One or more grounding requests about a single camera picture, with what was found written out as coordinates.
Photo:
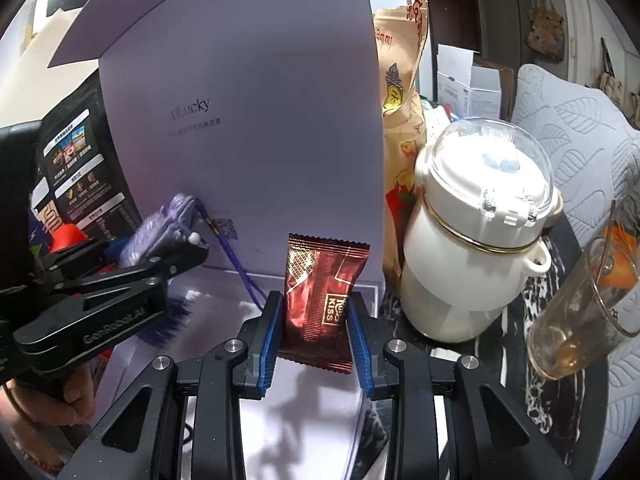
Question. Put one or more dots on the thin stirring stick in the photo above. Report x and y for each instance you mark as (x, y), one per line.
(607, 240)

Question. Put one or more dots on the orange round object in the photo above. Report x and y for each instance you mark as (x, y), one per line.
(627, 260)

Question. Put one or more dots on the window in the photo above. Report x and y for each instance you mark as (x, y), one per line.
(65, 0)

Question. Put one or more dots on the grey leaf-print quilted cover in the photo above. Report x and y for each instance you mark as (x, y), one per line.
(575, 125)

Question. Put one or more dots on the red box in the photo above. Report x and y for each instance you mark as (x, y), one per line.
(67, 240)

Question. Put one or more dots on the brown door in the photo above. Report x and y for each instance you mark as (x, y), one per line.
(450, 10)

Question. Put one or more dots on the white cardboard box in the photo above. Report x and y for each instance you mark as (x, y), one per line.
(452, 75)
(485, 95)
(275, 135)

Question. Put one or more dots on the white jar with clear dome lid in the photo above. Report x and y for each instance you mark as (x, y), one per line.
(450, 260)

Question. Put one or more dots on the purple tasselled sachet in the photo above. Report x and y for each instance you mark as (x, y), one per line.
(165, 222)

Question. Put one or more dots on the clear glass cup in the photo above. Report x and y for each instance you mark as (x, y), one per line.
(565, 330)

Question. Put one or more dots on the dark red candy packet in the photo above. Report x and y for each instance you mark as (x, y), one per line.
(310, 290)

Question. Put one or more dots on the tan printed paper bag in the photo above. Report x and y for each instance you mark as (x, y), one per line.
(400, 85)

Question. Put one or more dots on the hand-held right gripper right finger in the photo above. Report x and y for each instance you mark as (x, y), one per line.
(361, 355)

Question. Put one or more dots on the person's left hand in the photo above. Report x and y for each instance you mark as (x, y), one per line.
(80, 405)

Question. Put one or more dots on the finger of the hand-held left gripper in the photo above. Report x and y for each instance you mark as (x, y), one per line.
(150, 267)

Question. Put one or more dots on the brown cardboard panel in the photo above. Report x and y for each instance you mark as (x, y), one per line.
(506, 85)

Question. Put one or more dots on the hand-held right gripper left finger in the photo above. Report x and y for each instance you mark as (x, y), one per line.
(265, 350)

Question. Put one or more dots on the dark blue printed package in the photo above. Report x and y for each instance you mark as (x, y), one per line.
(41, 210)

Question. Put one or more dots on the person's left forearm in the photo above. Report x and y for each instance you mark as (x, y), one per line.
(25, 450)

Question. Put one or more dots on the black printed snack bag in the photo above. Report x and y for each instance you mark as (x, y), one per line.
(85, 160)

